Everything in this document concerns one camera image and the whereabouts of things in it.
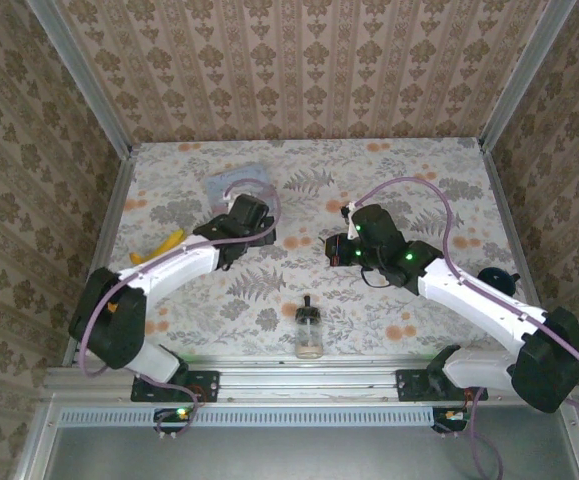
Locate grey metal panel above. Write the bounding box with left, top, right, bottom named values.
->
left=43, top=404, right=579, bottom=480

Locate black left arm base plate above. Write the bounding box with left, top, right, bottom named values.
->
left=130, top=370, right=221, bottom=404

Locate glass jar with black lid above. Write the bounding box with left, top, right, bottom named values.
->
left=294, top=294, right=324, bottom=360

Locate aluminium mounting rail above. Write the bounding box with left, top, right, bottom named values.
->
left=43, top=353, right=579, bottom=405

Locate aluminium corner post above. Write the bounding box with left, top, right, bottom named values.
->
left=24, top=0, right=135, bottom=159
left=478, top=0, right=579, bottom=151

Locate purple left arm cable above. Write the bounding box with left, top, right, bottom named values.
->
left=77, top=178, right=283, bottom=441

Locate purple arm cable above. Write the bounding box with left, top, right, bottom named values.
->
left=77, top=178, right=283, bottom=441
left=352, top=177, right=579, bottom=480

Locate yellow banana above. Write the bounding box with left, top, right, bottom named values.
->
left=128, top=228, right=186, bottom=265

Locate white slotted cable duct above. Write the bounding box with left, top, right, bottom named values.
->
left=57, top=405, right=436, bottom=428

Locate aluminium side rail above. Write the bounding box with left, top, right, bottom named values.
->
left=62, top=153, right=138, bottom=366
left=477, top=138, right=561, bottom=365

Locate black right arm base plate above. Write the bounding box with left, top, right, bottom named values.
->
left=395, top=368, right=489, bottom=403

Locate floral tablecloth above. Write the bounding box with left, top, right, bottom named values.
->
left=84, top=138, right=546, bottom=359

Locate dark blue round object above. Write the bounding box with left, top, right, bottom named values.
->
left=477, top=266, right=522, bottom=297

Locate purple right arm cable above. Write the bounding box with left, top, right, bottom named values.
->
left=352, top=177, right=579, bottom=480

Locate black controller board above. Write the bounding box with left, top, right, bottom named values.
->
left=431, top=407, right=471, bottom=435
left=152, top=407, right=196, bottom=435

